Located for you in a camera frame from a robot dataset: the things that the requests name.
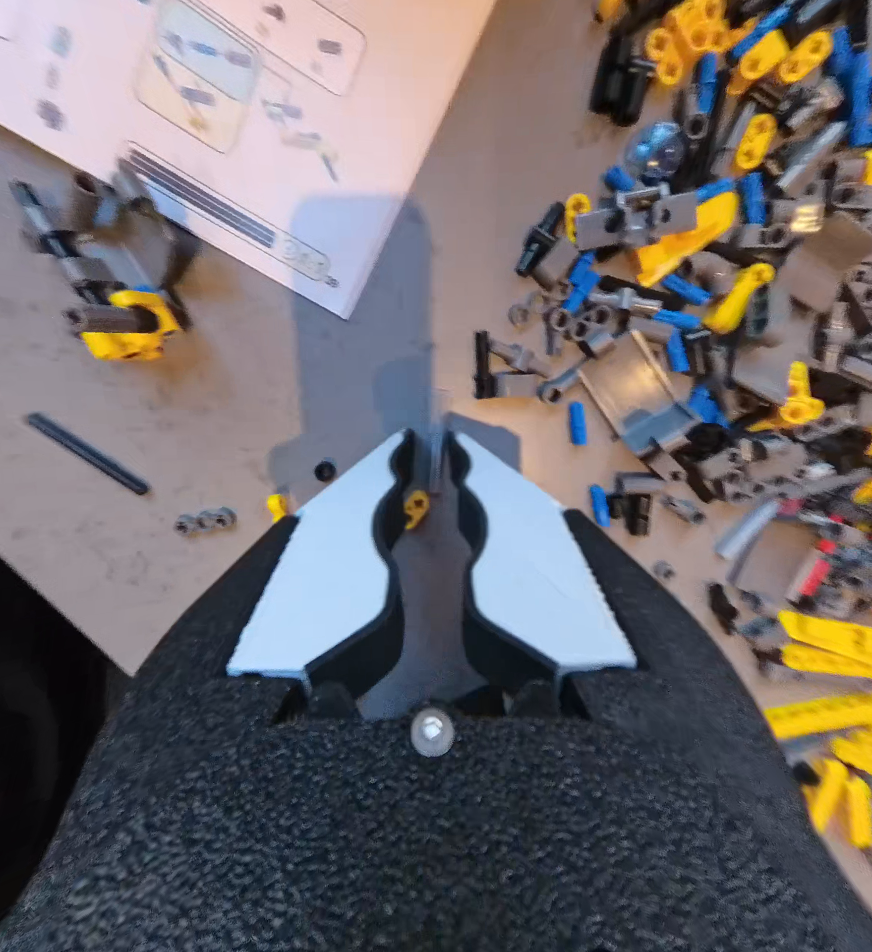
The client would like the grey three-hole connector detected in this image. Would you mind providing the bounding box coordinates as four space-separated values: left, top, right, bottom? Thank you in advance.
174 507 238 536

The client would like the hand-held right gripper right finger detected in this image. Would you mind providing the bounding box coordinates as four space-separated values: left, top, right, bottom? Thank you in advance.
443 430 639 678

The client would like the pile of building bricks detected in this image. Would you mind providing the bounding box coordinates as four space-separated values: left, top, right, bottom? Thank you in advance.
473 0 872 875

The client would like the grey yellow brick subassembly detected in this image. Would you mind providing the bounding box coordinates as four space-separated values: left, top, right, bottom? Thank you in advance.
8 160 199 363

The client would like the black axle rod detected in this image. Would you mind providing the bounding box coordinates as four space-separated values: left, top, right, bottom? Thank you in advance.
25 413 152 497

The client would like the grey desk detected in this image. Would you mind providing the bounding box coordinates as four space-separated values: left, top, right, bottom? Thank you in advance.
0 0 872 952

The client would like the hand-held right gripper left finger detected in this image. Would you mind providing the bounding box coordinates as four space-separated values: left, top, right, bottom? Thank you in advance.
226 427 416 681

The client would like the building instruction booklet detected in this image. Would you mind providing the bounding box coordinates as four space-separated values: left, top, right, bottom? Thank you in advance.
0 0 498 321

